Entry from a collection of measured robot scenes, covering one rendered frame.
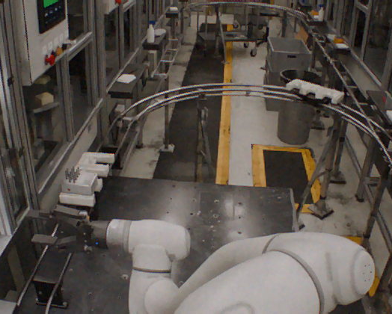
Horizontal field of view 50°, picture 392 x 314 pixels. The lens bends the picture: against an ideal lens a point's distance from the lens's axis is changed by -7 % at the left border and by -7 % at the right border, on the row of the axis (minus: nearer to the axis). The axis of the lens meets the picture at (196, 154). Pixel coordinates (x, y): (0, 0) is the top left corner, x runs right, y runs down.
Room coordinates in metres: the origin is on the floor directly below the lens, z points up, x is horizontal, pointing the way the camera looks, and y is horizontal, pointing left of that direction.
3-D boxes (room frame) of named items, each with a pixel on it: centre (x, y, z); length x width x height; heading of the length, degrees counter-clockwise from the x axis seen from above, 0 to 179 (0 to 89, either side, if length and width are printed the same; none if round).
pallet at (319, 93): (2.73, -0.76, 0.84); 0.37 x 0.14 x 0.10; 55
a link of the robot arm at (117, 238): (0.90, 0.19, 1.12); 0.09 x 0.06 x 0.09; 177
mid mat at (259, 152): (3.06, -0.73, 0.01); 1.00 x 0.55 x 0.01; 177
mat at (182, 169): (5.56, -0.11, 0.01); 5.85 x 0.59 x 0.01; 177
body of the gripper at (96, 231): (0.90, 0.27, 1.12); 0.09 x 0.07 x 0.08; 87
